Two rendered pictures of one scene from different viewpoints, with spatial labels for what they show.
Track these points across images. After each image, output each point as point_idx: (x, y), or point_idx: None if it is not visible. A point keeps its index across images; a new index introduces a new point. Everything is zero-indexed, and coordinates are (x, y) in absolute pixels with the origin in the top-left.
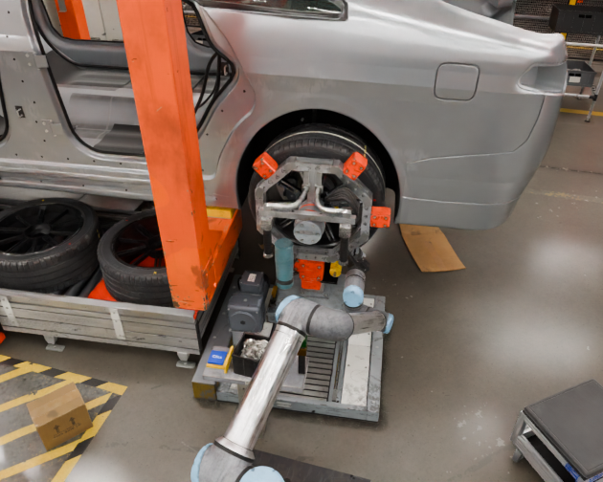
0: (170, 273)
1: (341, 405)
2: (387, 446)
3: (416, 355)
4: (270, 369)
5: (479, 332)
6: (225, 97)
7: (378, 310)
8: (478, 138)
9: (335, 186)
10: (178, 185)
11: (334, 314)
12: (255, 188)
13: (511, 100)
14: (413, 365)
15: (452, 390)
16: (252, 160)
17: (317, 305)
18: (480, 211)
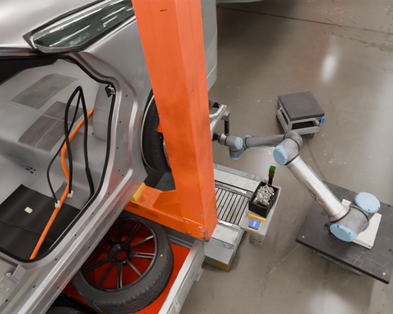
0: (207, 223)
1: None
2: (277, 182)
3: (225, 156)
4: (314, 175)
5: (218, 129)
6: (118, 110)
7: (242, 139)
8: (208, 34)
9: None
10: (209, 161)
11: (295, 133)
12: (159, 150)
13: (212, 5)
14: (231, 159)
15: (250, 149)
16: None
17: (289, 138)
18: (214, 71)
